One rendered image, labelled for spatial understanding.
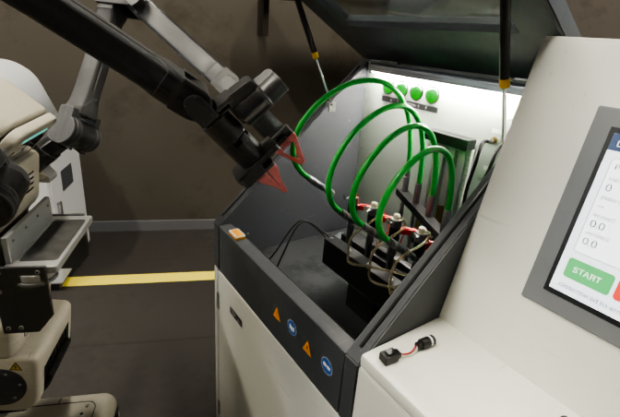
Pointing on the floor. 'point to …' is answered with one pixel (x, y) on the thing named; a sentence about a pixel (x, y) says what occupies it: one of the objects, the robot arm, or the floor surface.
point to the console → (531, 238)
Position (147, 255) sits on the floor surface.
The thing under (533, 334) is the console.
